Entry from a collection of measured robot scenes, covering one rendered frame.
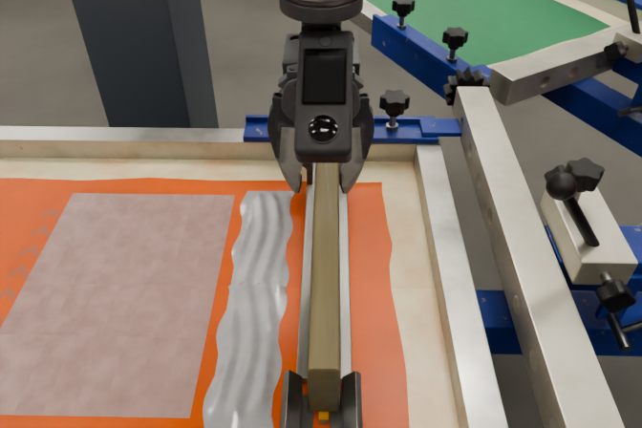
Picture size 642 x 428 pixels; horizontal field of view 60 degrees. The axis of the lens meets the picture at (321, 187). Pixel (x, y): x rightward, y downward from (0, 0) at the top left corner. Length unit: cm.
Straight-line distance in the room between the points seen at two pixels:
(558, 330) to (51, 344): 54
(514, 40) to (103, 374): 102
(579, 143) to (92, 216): 230
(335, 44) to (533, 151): 222
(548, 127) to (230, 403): 241
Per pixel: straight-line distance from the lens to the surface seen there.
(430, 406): 63
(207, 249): 76
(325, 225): 63
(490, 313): 75
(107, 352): 69
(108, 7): 113
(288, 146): 55
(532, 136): 276
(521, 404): 179
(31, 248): 84
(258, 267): 72
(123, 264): 77
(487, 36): 131
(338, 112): 45
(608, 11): 153
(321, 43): 48
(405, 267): 73
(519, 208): 72
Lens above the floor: 150
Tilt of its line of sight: 41 degrees down
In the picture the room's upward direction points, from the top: straight up
